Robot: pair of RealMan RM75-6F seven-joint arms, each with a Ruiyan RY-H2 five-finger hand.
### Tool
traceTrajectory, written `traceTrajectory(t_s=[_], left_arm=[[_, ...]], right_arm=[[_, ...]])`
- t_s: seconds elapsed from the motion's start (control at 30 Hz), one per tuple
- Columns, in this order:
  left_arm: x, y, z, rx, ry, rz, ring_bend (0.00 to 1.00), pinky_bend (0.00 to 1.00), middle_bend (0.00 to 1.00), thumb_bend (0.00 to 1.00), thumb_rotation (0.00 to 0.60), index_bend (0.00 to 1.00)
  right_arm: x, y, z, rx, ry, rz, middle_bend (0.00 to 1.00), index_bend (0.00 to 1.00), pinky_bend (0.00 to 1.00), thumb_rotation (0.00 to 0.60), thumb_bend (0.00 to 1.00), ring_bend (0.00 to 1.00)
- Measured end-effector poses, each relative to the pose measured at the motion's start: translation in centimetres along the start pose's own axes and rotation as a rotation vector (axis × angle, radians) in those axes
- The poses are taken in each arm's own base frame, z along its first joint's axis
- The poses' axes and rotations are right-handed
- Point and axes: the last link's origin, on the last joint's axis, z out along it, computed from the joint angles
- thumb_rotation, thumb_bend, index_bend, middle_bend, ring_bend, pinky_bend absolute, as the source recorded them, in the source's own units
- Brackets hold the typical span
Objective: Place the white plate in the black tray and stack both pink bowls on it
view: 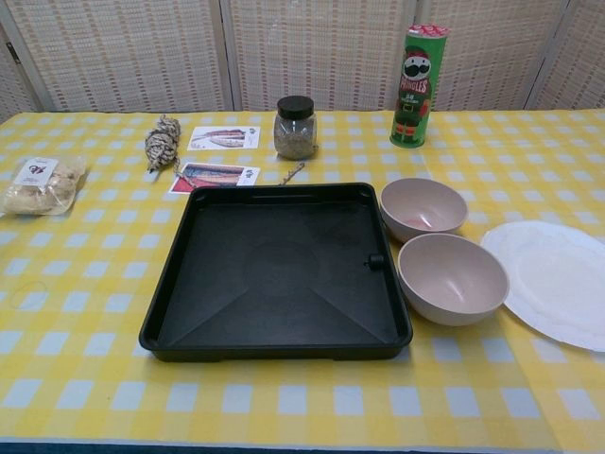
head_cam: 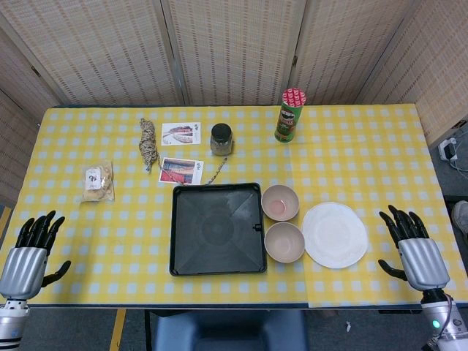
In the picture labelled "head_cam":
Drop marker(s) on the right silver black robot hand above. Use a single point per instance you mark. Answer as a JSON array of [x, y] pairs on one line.
[[424, 261]]

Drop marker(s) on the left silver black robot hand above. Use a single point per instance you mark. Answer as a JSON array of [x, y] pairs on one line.
[[22, 267]]

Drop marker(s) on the white round plate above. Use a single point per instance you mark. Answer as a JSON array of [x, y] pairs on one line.
[[334, 235]]

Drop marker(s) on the beige plastic bowl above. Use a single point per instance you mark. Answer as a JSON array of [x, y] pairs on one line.
[[280, 203], [284, 242]]

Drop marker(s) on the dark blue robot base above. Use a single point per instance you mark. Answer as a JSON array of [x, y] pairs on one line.
[[226, 331]]

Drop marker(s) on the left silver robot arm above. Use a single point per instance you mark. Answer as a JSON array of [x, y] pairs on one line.
[[9, 323]]

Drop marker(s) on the black square plastic tray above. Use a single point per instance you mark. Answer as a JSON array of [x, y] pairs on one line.
[[215, 230]]

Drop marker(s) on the grey shoe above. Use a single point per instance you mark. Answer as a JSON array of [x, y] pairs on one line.
[[461, 217]]

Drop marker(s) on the yellow checked tablecloth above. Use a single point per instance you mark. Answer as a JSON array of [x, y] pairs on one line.
[[365, 164]]

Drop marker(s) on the clear bag of snacks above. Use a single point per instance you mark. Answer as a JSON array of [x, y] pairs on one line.
[[98, 181]]

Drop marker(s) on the white power adapter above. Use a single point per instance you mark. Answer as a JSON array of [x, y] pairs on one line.
[[448, 148]]

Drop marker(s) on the woven folding screen panel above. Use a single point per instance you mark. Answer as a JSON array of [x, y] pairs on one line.
[[98, 51], [347, 47], [18, 120], [234, 47], [435, 73]]

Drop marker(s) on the postcard with red blue picture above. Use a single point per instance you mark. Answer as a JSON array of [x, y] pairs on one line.
[[180, 170]]

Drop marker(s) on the green Pringles can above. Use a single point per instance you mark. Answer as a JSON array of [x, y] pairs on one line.
[[289, 120]]

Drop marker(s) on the white postcard with boat picture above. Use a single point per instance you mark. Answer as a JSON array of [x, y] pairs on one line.
[[181, 134]]

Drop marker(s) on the small twig piece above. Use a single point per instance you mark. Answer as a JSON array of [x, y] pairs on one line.
[[216, 172]]

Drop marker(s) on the glass jar with black lid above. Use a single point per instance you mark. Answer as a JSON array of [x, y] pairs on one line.
[[221, 140]]

